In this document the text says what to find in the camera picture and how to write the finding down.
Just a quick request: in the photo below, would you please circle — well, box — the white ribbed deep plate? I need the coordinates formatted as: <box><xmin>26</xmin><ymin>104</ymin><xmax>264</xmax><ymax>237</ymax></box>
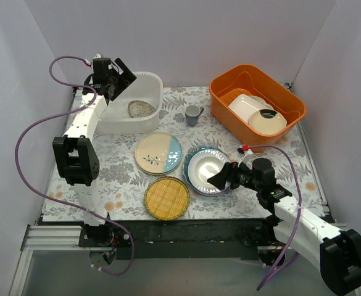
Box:
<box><xmin>188</xmin><ymin>150</ymin><xmax>233</xmax><ymax>195</ymax></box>

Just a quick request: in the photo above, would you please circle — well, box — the speckled grey plate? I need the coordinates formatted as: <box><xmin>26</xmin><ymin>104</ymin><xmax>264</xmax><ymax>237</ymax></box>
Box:
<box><xmin>128</xmin><ymin>100</ymin><xmax>156</xmax><ymax>118</ymax></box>

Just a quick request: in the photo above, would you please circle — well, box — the teal embossed plate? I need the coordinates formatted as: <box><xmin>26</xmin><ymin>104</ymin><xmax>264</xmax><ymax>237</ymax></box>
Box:
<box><xmin>182</xmin><ymin>146</ymin><xmax>230</xmax><ymax>197</ymax></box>

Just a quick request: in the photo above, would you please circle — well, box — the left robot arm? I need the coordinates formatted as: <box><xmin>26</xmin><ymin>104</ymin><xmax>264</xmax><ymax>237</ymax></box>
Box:
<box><xmin>52</xmin><ymin>54</ymin><xmax>136</xmax><ymax>247</ymax></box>

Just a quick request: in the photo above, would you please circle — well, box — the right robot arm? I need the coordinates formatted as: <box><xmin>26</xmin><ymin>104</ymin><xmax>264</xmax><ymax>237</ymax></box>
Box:
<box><xmin>207</xmin><ymin>158</ymin><xmax>361</xmax><ymax>295</ymax></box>

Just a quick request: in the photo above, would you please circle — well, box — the white plastic bin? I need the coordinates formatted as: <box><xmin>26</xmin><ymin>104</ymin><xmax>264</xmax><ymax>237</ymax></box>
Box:
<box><xmin>96</xmin><ymin>72</ymin><xmax>163</xmax><ymax>134</ymax></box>

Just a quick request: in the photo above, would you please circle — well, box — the orange plastic bin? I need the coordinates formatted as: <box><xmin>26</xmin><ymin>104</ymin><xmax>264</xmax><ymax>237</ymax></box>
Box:
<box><xmin>209</xmin><ymin>64</ymin><xmax>307</xmax><ymax>146</ymax></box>

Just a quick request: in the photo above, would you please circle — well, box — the white round plate in bin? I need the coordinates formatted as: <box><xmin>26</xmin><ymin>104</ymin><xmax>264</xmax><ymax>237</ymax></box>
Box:
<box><xmin>249</xmin><ymin>95</ymin><xmax>274</xmax><ymax>110</ymax></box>

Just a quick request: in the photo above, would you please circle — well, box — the cream round plate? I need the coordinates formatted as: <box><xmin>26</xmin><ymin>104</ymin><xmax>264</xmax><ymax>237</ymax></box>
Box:
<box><xmin>249</xmin><ymin>109</ymin><xmax>287</xmax><ymax>135</ymax></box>

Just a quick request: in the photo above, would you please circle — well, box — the floral table mat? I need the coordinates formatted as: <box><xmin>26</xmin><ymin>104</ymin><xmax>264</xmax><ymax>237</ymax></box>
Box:
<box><xmin>43</xmin><ymin>87</ymin><xmax>327</xmax><ymax>222</ymax></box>

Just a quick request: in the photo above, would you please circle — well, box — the woven bamboo tray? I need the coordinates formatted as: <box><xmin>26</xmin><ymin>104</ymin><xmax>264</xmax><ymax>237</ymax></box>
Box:
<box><xmin>144</xmin><ymin>176</ymin><xmax>190</xmax><ymax>221</ymax></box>

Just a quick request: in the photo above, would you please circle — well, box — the cream and blue plate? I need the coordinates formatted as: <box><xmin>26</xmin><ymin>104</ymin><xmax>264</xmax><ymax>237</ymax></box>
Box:
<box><xmin>134</xmin><ymin>131</ymin><xmax>183</xmax><ymax>175</ymax></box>

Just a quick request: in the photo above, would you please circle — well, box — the grey ceramic mug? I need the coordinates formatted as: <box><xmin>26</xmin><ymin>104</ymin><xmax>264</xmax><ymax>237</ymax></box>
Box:
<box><xmin>185</xmin><ymin>105</ymin><xmax>204</xmax><ymax>126</ymax></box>

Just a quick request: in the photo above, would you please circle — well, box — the white rectangular dish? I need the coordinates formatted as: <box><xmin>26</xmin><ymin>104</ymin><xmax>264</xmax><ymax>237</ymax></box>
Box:
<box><xmin>228</xmin><ymin>94</ymin><xmax>266</xmax><ymax>123</ymax></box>

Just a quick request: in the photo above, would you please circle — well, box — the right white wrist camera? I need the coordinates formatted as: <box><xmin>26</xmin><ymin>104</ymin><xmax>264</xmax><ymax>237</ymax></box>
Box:
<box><xmin>237</xmin><ymin>145</ymin><xmax>254</xmax><ymax>167</ymax></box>

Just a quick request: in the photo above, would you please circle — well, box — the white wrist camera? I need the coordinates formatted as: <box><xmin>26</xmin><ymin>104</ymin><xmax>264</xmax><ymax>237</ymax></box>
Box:
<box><xmin>237</xmin><ymin>145</ymin><xmax>254</xmax><ymax>167</ymax></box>
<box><xmin>93</xmin><ymin>53</ymin><xmax>103</xmax><ymax>60</ymax></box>

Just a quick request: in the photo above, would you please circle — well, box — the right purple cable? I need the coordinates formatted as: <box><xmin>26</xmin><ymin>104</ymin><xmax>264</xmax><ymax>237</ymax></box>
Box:
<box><xmin>244</xmin><ymin>144</ymin><xmax>303</xmax><ymax>291</ymax></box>

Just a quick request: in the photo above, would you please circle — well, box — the purple cable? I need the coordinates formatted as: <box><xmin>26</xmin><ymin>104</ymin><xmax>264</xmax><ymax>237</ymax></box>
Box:
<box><xmin>14</xmin><ymin>55</ymin><xmax>135</xmax><ymax>276</ymax></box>
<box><xmin>244</xmin><ymin>144</ymin><xmax>303</xmax><ymax>291</ymax></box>

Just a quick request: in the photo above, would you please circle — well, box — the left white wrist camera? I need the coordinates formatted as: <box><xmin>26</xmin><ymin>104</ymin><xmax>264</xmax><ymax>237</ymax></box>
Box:
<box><xmin>93</xmin><ymin>53</ymin><xmax>103</xmax><ymax>60</ymax></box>

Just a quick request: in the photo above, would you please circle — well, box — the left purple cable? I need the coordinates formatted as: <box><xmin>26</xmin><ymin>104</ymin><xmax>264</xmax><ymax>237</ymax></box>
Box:
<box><xmin>14</xmin><ymin>55</ymin><xmax>135</xmax><ymax>276</ymax></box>

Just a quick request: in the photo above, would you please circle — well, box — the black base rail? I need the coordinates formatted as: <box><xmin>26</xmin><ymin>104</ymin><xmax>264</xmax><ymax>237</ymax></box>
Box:
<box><xmin>78</xmin><ymin>218</ymin><xmax>284</xmax><ymax>260</ymax></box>

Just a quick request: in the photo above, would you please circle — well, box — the aluminium frame profile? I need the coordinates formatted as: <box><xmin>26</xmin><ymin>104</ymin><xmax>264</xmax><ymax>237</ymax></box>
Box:
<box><xmin>9</xmin><ymin>225</ymin><xmax>81</xmax><ymax>295</ymax></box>

